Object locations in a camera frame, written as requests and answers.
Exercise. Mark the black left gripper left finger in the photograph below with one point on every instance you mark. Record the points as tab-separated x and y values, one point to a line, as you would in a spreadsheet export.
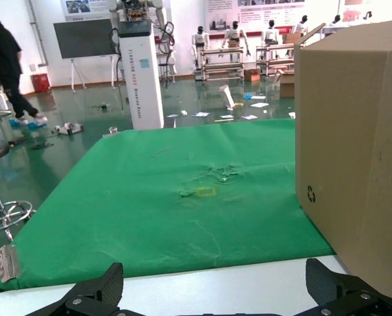
97	293

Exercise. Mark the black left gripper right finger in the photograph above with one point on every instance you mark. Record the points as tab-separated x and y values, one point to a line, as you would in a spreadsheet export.
330	289

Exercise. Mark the large open cardboard box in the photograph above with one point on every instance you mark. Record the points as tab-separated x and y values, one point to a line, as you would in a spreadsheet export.
353	131

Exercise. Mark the green table cloth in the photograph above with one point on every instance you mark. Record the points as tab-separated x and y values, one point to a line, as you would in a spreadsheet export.
133	214

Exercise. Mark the metal table clamp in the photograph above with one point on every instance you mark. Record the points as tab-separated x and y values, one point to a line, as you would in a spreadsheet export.
8	263
111	131

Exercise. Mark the yellow tape square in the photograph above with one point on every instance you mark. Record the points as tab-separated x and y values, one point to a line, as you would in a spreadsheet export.
199	192

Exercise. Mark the grey tool on floor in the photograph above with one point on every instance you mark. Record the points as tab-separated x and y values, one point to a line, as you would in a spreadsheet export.
68	128

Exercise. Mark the white paper sheet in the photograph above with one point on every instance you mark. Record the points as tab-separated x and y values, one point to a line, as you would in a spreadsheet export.
249	116
259	104
200	114

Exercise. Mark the small brown cardboard carton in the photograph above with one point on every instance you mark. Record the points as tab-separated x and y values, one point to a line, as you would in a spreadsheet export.
251	75
287	86

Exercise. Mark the red bin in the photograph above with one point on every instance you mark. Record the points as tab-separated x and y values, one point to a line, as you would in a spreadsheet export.
40	82

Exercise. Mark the white tilted carton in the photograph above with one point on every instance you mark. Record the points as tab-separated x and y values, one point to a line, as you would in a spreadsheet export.
228	97

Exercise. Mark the white pipe rack table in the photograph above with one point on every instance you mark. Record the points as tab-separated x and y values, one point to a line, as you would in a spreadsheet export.
274	57
220	62

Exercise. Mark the person in black clothes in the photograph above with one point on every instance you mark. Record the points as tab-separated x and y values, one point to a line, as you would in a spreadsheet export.
4	56

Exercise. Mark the dark display board on stand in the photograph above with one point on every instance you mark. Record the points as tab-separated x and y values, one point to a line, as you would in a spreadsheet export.
83	37

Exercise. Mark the white humanoid robot black head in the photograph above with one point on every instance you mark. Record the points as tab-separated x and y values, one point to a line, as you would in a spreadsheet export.
234	34
199	41
335	23
270	33
301	26

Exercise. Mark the white humanoid robot with wiring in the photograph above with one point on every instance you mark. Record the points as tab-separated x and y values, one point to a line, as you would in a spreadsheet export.
138	10

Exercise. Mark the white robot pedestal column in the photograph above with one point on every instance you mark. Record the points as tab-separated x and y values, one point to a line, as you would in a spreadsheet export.
143	82

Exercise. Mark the wide wall poster red text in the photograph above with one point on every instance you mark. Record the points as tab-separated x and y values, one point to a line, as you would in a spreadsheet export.
265	13

